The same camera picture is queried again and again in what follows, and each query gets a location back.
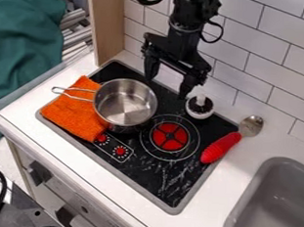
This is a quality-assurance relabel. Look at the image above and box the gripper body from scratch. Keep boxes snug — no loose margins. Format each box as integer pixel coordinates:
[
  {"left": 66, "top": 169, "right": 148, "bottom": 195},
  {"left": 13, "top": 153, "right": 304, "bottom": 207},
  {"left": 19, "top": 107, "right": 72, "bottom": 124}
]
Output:
[{"left": 137, "top": 17, "right": 216, "bottom": 86}]

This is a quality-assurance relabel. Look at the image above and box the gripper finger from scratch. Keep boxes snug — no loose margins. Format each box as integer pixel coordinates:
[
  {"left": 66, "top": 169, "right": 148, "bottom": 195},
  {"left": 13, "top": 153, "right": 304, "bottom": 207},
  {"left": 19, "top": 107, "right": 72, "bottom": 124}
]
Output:
[
  {"left": 177, "top": 73, "right": 200, "bottom": 101},
  {"left": 142, "top": 54, "right": 165, "bottom": 86}
]

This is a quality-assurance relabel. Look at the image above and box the silver pot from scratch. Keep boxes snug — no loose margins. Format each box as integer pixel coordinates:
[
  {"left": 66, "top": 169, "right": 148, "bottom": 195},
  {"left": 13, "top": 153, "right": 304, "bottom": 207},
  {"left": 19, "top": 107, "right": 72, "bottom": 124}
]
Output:
[{"left": 47, "top": 72, "right": 161, "bottom": 137}]

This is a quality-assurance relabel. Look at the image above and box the toy stove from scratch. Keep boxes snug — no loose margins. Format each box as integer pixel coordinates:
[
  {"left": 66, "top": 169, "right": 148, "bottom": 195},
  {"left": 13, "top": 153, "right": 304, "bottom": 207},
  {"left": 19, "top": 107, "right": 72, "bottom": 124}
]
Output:
[{"left": 27, "top": 54, "right": 244, "bottom": 220}]

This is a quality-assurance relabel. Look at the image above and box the orange cloth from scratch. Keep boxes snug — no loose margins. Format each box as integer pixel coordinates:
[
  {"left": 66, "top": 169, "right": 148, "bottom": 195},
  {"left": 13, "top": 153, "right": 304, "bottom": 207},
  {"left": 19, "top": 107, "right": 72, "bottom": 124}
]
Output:
[{"left": 37, "top": 71, "right": 113, "bottom": 145}]

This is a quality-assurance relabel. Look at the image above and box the green cloth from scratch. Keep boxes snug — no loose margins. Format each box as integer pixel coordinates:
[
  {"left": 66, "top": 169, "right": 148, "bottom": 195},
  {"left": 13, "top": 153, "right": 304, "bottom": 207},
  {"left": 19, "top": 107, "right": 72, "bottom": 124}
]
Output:
[{"left": 0, "top": 0, "right": 68, "bottom": 161}]

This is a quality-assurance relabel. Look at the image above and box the toy sink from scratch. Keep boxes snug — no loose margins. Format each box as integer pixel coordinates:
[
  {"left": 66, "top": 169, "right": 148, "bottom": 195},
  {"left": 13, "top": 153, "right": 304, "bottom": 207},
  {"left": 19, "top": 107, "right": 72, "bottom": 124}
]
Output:
[{"left": 221, "top": 152, "right": 304, "bottom": 227}]

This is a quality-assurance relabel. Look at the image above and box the red-handled silver spoon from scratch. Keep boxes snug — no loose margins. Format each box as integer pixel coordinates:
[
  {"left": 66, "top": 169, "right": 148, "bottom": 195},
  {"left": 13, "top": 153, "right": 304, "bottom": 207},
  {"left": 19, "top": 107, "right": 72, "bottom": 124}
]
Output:
[{"left": 197, "top": 112, "right": 267, "bottom": 168}]

